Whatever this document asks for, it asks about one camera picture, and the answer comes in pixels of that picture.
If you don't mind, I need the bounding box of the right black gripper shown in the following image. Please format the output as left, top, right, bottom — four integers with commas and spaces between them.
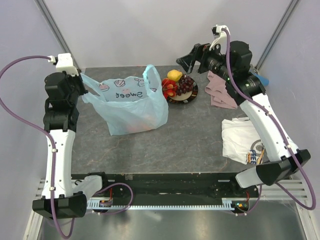
176, 39, 235, 81

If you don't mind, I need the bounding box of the purple grape bunch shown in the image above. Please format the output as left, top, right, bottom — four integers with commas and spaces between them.
176, 75, 194, 96

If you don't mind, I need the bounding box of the light blue plastic bag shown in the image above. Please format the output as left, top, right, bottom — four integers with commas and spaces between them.
81, 64, 169, 136

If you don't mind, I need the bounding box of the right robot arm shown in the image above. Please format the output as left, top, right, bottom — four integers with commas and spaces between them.
176, 41, 311, 197

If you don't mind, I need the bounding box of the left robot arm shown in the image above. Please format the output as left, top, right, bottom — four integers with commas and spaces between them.
32, 71, 110, 219

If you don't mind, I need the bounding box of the yellow pear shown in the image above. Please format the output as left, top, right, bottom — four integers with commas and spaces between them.
167, 69, 183, 82

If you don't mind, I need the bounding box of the mauve pink cloth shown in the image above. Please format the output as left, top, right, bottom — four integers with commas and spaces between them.
204, 71, 238, 110

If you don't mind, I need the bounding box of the red lychee bunch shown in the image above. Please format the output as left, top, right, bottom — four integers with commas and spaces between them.
161, 78, 178, 99

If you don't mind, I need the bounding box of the black round plate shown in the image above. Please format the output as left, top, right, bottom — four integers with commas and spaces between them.
166, 81, 198, 104

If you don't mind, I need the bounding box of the blue cloth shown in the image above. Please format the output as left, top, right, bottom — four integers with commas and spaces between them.
255, 74, 270, 87

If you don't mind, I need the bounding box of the white printed t-shirt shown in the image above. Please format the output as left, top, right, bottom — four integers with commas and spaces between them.
221, 117, 266, 165

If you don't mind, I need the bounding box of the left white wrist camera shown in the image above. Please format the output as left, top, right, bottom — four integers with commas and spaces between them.
48, 53, 79, 77

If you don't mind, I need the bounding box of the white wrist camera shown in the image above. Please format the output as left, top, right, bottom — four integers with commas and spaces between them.
209, 24, 229, 53
48, 53, 79, 77

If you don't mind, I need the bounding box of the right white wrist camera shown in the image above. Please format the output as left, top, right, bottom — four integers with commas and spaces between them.
209, 24, 229, 53

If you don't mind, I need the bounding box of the left aluminium frame post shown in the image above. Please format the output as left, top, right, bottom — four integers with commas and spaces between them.
34, 0, 82, 71

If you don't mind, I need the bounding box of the aluminium frame post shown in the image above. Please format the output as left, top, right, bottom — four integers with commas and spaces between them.
254, 0, 301, 71
34, 0, 82, 71

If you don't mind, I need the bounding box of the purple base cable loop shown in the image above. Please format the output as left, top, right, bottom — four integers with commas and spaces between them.
92, 182, 136, 216

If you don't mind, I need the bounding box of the right aluminium frame post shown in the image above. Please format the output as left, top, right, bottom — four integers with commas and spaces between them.
254, 0, 301, 71

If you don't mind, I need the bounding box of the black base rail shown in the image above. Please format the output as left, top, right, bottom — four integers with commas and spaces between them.
91, 172, 259, 199

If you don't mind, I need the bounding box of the white slotted cable duct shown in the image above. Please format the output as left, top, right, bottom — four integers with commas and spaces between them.
87, 199, 248, 212

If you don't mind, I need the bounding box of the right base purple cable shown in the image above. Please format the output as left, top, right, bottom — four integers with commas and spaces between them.
224, 184, 263, 217

